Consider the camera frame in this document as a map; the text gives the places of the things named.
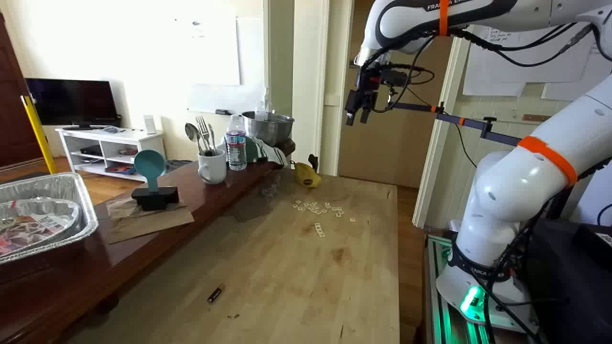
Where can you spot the black equipment case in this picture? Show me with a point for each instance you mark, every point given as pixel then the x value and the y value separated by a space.
pixel 573 287

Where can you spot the white crumpled cloth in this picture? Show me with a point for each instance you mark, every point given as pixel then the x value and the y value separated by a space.
pixel 267 154

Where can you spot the metal cutlery piece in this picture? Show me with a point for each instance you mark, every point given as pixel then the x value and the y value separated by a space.
pixel 202 131

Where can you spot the black base block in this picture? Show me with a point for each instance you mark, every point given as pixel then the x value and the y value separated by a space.
pixel 155 199

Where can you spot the large aluminium foil tray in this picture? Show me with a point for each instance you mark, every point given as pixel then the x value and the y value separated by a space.
pixel 72 188

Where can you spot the metal cooking pot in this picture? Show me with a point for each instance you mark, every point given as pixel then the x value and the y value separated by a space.
pixel 273 127

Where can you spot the yellow toy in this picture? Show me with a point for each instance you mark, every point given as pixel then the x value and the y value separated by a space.
pixel 308 177

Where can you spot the black flat screen television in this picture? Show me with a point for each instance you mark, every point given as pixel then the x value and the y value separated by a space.
pixel 72 102

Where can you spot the white ceramic mug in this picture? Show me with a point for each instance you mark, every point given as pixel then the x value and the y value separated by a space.
pixel 212 169

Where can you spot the teal plastic scoop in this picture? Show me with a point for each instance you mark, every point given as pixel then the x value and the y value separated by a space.
pixel 149 165

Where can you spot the white board with handwriting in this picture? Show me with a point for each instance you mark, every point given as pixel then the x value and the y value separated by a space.
pixel 508 77

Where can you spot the dark wooden side table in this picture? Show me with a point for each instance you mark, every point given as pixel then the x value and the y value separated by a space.
pixel 63 287

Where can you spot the foil pie dish colourful contents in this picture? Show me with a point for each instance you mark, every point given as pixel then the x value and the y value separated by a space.
pixel 38 220

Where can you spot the metal spoon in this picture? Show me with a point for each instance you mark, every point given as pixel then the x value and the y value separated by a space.
pixel 191 131

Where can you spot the blue clamp bar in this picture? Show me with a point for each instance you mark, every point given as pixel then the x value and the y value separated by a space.
pixel 503 136

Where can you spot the brown wooden door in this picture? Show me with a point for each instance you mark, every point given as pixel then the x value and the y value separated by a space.
pixel 382 154

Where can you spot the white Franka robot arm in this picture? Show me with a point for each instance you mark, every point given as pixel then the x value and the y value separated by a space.
pixel 508 192

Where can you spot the white wall board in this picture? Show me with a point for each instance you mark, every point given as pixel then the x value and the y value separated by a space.
pixel 210 58

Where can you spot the yellow pole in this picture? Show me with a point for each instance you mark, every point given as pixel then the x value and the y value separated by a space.
pixel 38 134

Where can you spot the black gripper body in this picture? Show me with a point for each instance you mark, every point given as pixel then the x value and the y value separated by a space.
pixel 382 79

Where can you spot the green lit robot mount frame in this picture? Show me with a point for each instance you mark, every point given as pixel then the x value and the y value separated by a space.
pixel 439 318

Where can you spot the brown paper sheet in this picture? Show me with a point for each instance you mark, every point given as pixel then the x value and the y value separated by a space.
pixel 153 222

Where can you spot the white low shelf unit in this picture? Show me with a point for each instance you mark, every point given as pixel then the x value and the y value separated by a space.
pixel 126 138

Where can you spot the small white box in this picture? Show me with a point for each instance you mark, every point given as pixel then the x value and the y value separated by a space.
pixel 149 125

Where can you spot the clear plastic water bottle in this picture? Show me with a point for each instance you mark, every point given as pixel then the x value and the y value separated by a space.
pixel 235 150

